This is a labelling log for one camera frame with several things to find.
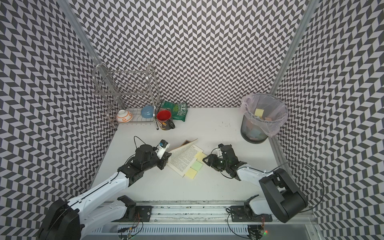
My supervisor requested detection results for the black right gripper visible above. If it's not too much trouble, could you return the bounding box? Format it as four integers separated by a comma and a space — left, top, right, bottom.
202, 154, 230, 172

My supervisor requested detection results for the brown black scroll book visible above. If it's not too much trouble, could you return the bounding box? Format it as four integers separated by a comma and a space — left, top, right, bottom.
167, 139, 203, 177

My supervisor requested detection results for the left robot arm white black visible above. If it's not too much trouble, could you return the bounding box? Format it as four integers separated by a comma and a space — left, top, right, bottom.
37, 140, 172, 240

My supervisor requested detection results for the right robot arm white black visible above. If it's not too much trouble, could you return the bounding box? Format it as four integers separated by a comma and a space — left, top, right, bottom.
203, 144, 309, 223

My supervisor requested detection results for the yellow sticky note top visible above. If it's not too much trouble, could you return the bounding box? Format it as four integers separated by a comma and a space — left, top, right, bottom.
195, 152, 207, 163

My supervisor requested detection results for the green sticky note middle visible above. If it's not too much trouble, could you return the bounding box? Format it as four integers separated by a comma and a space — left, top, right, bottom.
191, 161, 203, 172

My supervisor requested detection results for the yellow sticky note bottom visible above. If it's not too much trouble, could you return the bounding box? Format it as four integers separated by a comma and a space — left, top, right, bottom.
185, 168, 198, 179

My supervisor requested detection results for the yellow sticky note in bin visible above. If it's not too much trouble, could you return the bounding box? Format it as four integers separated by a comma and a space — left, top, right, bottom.
254, 109, 264, 118

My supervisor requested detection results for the blue ceramic bowl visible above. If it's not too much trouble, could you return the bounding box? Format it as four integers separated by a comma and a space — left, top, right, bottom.
141, 105, 154, 119

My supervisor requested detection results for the white orange patterned bowl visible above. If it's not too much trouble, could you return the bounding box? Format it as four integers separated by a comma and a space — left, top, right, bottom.
116, 110, 133, 123

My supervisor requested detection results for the green snack bag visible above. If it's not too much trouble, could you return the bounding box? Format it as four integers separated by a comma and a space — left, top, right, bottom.
161, 101, 188, 122

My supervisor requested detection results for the mesh trash bin with liner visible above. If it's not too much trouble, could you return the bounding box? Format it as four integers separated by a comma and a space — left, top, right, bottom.
241, 93, 289, 144

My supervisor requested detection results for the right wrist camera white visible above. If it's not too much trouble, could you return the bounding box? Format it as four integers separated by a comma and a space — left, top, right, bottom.
217, 148, 223, 158

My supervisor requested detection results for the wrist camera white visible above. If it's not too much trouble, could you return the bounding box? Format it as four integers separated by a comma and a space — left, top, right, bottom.
217, 148, 223, 158
156, 140, 170, 160

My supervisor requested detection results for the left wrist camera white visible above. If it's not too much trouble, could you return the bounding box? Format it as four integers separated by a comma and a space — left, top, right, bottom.
156, 140, 170, 160

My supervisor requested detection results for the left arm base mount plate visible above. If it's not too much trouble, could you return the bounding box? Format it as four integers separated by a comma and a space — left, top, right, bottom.
114, 206, 153, 223

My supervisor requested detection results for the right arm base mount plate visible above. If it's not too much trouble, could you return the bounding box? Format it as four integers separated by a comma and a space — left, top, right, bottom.
227, 206, 273, 223

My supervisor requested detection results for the silver wire dish rack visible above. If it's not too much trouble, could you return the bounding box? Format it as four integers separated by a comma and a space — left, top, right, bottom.
92, 63, 162, 129

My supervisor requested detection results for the aluminium front rail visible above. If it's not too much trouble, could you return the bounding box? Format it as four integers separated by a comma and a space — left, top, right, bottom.
59, 200, 322, 240

